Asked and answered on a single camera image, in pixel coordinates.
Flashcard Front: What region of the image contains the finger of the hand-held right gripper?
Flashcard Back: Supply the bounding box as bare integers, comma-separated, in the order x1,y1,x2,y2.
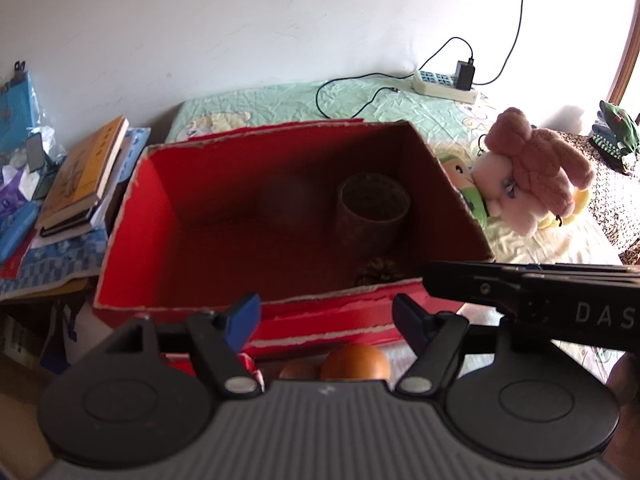
422,265,538,320
430,259,640,281

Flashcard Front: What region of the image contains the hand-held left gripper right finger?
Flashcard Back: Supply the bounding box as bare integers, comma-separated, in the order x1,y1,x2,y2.
391,293,563,397

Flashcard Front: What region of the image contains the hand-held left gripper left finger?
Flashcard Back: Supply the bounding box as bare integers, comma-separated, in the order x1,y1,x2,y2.
102,292,267,402

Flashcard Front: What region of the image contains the white slipper toy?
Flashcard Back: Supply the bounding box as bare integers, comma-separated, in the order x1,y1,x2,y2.
237,352,267,392

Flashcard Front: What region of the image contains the orange-brown gourd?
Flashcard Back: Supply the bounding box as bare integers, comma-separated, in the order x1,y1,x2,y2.
278,343,391,382

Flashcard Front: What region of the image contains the small red carton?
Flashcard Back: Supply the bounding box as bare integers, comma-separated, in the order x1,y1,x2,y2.
165,354,200,378

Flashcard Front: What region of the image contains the red cardboard box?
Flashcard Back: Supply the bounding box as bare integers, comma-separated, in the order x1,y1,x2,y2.
92,119,497,362

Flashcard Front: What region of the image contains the person's right forearm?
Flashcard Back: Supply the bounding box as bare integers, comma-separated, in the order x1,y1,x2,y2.
606,352,640,409

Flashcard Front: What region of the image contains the yellow plush toy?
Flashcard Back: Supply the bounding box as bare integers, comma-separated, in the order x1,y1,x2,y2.
542,187,592,232

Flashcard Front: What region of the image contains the brown pine cone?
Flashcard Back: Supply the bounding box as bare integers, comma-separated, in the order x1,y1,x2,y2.
350,256,407,289

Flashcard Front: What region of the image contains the brown patterned blanket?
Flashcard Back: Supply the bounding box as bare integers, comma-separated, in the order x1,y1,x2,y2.
550,129,640,264

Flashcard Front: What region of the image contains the green plush toy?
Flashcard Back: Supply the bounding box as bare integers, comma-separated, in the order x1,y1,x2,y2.
439,155,489,229

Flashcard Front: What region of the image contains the grey woven pen holder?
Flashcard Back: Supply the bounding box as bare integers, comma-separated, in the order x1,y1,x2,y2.
335,172,412,262

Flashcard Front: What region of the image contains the light pink plush toy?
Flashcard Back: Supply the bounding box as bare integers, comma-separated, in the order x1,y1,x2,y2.
470,152,547,237

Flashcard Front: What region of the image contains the dusty pink plush bear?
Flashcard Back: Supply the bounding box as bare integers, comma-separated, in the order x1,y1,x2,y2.
484,106,596,217

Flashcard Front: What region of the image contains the dark striped cloth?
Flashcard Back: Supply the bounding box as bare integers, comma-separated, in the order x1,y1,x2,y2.
589,124,632,175

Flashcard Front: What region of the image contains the green cloth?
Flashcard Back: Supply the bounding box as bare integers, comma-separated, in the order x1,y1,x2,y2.
599,100,640,157

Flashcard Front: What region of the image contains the black-covered book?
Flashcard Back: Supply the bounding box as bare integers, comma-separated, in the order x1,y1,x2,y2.
39,195,108,239

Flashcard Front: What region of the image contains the blue patterned cloth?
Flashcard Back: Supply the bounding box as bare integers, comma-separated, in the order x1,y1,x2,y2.
0,227,112,302

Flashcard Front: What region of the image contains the white power strip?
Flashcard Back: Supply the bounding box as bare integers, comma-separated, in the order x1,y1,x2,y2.
411,69,480,105

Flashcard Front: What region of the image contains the blue white booklet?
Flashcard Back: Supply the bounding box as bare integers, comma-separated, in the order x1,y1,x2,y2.
102,127,152,211

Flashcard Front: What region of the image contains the black charger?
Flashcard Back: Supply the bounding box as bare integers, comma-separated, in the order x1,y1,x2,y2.
453,59,476,92

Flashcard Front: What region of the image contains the green cartoon bed sheet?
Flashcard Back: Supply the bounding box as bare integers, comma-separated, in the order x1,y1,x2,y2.
164,73,626,396

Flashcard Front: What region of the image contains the yellow book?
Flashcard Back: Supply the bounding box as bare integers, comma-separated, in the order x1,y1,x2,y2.
34,115,130,232

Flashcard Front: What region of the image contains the blue pencil case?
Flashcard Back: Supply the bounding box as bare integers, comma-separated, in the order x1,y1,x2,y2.
0,202,41,264

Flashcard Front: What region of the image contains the purple tissue pack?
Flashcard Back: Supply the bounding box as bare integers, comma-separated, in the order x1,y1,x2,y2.
0,167,32,217

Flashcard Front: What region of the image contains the blue plastic bag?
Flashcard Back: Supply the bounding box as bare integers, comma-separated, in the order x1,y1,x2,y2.
0,60,45,157

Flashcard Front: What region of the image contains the wooden door frame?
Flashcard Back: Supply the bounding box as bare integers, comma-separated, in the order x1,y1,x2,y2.
606,22,640,111

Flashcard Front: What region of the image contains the black charger cable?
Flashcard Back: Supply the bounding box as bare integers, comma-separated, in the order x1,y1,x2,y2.
315,36,475,122

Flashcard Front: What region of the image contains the power strip cable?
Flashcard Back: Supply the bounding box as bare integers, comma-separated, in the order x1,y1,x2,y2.
472,0,532,87

